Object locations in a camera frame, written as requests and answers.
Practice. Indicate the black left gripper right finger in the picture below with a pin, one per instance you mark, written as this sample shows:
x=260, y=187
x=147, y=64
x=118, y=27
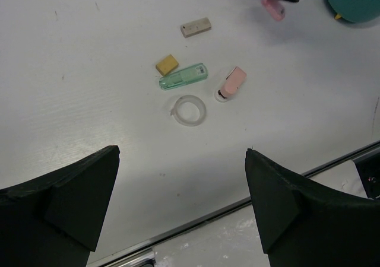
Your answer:
x=304, y=223

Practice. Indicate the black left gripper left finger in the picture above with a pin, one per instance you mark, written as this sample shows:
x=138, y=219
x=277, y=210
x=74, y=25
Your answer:
x=56, y=219

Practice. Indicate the pink correction tape dispenser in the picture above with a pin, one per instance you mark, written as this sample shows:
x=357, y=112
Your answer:
x=274, y=8

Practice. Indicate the grey rectangular eraser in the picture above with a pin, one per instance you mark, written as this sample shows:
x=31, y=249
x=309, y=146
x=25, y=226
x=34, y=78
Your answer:
x=195, y=27

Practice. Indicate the green correction tape dispenser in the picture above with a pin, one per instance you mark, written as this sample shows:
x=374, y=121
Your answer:
x=183, y=77

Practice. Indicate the yellow eraser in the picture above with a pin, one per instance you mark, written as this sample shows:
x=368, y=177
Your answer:
x=167, y=65

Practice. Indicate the clear tape roll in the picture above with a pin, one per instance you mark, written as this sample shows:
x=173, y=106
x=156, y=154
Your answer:
x=189, y=110

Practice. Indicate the aluminium table rail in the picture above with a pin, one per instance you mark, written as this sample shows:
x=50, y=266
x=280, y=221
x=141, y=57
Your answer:
x=174, y=199

